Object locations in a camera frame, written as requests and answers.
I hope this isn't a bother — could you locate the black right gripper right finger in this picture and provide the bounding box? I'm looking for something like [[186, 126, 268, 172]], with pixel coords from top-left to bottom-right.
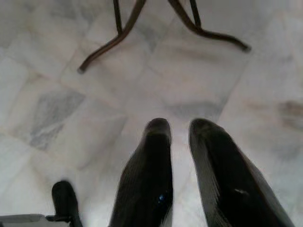
[[188, 117, 294, 227]]

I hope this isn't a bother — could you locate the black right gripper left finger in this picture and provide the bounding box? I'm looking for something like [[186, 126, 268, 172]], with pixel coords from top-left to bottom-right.
[[110, 117, 175, 227]]

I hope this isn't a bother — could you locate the marble pattern folding table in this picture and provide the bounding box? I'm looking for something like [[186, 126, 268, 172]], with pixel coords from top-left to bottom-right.
[[77, 0, 252, 74]]

